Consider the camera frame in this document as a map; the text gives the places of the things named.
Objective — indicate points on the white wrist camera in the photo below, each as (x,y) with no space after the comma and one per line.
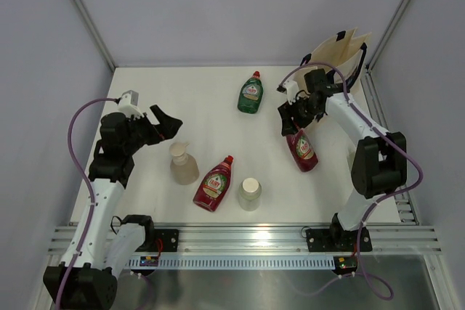
(291,89)
(128,105)

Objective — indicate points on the white slotted cable duct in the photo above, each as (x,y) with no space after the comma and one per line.
(237,263)

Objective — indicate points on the right small circuit board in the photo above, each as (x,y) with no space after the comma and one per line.
(345,262)

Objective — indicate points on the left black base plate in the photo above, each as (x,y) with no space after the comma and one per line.
(166,239)

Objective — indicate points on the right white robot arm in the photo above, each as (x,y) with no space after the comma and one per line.
(379,166)

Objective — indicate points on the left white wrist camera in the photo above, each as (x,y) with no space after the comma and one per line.
(128,105)

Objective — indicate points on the left small circuit board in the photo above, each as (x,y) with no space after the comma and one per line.
(149,261)

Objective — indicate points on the small circuit board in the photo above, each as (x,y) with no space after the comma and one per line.
(345,262)
(149,261)

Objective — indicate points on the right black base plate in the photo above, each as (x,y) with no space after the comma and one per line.
(321,240)

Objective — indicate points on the clear jar white lid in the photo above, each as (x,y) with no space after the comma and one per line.
(249,194)

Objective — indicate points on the right aluminium frame post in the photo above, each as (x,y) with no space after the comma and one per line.
(394,22)

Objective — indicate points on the left aluminium frame post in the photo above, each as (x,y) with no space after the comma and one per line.
(94,33)

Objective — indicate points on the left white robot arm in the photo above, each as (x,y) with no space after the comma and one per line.
(87,275)

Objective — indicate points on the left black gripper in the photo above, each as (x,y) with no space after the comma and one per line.
(166,130)

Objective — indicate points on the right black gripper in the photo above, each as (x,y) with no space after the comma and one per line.
(287,111)

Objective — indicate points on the beige canvas bag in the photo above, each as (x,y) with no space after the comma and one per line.
(329,72)

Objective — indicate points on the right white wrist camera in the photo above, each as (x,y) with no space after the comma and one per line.
(291,89)

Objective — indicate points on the red dish soap bottle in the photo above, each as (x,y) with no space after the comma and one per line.
(302,151)
(214,186)

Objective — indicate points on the aluminium frame post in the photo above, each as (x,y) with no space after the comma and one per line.
(94,33)
(394,22)

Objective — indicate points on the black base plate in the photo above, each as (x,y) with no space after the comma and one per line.
(166,239)
(321,240)

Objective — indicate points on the beige pump bottle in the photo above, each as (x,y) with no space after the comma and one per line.
(184,167)

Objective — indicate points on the green dish soap bottle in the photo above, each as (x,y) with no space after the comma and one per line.
(251,94)

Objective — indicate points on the aluminium front rail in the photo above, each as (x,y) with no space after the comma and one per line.
(280,240)

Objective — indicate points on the pale green lotion bottle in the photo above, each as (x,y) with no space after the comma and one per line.
(350,160)

